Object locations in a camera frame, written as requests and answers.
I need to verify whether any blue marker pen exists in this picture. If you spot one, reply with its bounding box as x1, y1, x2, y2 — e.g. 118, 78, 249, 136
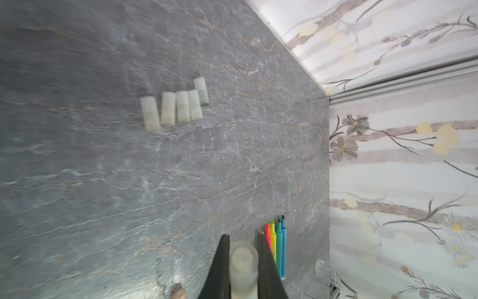
280, 215, 287, 280

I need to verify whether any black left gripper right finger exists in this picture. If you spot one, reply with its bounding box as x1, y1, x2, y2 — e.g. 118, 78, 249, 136
257, 234, 288, 299

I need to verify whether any clear plastic cup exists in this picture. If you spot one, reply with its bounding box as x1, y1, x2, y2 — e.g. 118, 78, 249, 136
314, 259, 331, 281

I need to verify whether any clear pen cap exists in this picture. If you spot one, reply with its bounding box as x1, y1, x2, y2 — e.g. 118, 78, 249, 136
194, 77, 209, 106
229, 241, 258, 299
139, 96, 161, 134
187, 90, 203, 120
161, 92, 176, 125
176, 90, 191, 123

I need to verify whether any yellow marker pen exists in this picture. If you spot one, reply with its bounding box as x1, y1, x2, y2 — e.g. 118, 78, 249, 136
269, 220, 276, 261

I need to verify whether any green marker pen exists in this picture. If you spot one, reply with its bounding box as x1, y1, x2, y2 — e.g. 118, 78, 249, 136
275, 219, 283, 275

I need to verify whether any pink marker pen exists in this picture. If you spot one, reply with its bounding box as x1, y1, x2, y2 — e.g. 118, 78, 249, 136
265, 224, 273, 252

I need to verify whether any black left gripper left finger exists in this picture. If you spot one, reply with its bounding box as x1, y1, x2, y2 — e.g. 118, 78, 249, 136
198, 234, 231, 299

